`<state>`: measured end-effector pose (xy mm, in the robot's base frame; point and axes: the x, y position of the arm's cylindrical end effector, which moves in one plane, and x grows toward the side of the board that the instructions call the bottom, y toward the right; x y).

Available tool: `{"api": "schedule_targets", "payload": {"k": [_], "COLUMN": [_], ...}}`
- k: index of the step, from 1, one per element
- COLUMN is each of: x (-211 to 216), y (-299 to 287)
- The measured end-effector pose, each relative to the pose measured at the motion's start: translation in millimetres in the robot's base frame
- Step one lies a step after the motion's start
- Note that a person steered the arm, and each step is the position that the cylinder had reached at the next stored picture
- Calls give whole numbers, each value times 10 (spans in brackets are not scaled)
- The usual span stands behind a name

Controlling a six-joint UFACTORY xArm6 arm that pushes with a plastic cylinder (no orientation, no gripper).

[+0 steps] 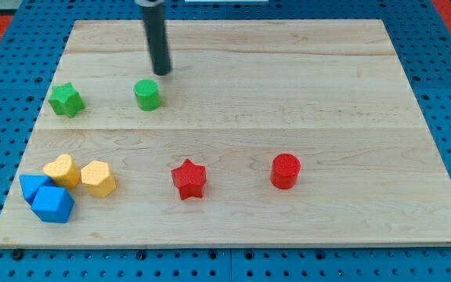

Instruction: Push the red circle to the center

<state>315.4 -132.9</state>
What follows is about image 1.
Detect light wooden board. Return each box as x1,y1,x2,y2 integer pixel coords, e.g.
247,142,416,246
0,20,451,249

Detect red star block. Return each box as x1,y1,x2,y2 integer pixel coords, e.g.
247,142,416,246
171,159,207,201

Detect red cylinder block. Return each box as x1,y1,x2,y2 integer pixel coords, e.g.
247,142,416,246
270,153,301,190

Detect green cylinder block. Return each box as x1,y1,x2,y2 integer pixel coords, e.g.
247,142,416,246
133,79,161,111

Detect yellow hexagon block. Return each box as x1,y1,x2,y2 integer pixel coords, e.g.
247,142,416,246
81,161,117,197

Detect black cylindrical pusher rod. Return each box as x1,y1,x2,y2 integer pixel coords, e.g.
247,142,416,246
135,0,171,76

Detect yellow heart block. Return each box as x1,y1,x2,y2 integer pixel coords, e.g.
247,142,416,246
42,154,81,189

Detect green star block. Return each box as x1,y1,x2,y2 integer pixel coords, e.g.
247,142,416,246
48,82,85,118

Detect blue cube block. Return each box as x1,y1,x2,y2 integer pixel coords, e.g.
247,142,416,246
31,186,75,223

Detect blue triangle block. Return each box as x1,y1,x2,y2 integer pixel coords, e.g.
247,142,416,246
19,175,55,204

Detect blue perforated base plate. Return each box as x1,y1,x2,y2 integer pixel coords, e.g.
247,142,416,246
0,1,451,281

